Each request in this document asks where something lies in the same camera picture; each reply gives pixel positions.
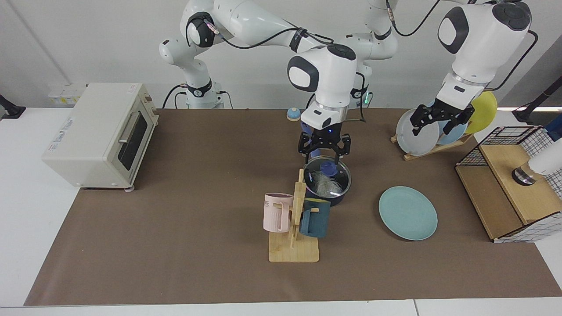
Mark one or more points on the glass lid with blue knob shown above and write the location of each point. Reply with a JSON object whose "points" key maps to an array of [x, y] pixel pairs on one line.
{"points": [[328, 169]]}

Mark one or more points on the white vermicelli bundle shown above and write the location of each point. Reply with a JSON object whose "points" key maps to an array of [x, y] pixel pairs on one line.
{"points": [[325, 186]]}

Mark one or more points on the light blue plate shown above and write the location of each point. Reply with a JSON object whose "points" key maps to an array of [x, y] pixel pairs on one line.
{"points": [[459, 133]]}

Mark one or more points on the grey plate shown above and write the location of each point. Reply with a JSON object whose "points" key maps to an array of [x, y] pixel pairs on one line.
{"points": [[417, 145]]}

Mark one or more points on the wooden plate rack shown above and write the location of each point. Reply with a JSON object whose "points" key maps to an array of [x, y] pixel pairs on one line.
{"points": [[432, 152]]}

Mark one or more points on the yellow plate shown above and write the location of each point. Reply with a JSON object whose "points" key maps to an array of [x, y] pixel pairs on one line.
{"points": [[485, 109]]}

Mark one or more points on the teal plate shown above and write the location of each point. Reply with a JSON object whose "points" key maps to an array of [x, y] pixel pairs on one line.
{"points": [[408, 213]]}

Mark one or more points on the small blue round bell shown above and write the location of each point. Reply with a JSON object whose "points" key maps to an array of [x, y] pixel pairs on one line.
{"points": [[293, 115]]}

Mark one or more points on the dark teal cup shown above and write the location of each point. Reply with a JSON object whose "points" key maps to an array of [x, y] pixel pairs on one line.
{"points": [[317, 221]]}

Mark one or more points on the pink cup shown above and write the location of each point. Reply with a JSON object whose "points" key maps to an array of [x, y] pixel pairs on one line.
{"points": [[276, 215]]}

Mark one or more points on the wooden cup stand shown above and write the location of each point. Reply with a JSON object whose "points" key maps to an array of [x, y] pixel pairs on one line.
{"points": [[294, 252]]}

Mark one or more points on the blue object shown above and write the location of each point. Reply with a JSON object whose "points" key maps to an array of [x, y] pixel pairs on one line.
{"points": [[555, 129]]}

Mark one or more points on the brown table cloth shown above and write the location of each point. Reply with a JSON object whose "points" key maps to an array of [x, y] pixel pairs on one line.
{"points": [[197, 210]]}

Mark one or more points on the pale toaster oven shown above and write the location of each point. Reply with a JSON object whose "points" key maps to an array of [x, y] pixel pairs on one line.
{"points": [[83, 140]]}

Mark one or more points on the black clamp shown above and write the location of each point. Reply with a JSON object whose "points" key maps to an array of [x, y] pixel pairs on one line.
{"points": [[11, 109]]}

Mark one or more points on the white wall socket strip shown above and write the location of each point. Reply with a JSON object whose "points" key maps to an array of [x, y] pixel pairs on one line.
{"points": [[66, 94]]}

